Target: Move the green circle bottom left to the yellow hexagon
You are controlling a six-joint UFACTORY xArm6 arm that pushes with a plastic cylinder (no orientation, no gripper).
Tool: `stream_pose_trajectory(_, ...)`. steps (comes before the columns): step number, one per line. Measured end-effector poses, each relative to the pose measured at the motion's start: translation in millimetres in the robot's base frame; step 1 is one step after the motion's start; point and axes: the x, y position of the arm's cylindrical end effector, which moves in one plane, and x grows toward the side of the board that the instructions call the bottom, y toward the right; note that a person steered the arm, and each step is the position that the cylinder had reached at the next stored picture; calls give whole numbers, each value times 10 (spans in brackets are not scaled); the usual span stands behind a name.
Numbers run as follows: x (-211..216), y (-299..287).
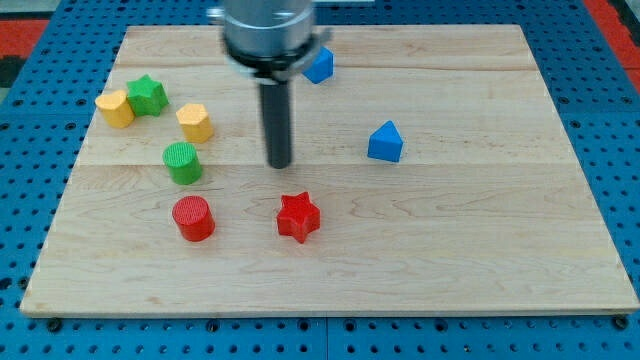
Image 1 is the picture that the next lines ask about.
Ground red cylinder block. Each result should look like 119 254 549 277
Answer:
172 195 215 242

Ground yellow heart block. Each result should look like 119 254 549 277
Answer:
95 90 135 129

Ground green cylinder block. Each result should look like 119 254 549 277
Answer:
162 142 202 185

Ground wooden board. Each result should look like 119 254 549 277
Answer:
21 25 639 318

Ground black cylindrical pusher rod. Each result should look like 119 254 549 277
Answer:
259 82 292 169

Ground green star block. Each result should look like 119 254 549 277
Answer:
127 74 169 117

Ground blue triangle block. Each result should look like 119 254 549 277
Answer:
367 120 404 163

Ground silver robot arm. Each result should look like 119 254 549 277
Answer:
206 0 332 169

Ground blue pentagon block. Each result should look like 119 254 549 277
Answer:
303 47 334 84

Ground red star block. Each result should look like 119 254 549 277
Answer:
276 192 321 244

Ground yellow hexagon block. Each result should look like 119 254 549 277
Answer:
176 103 214 143

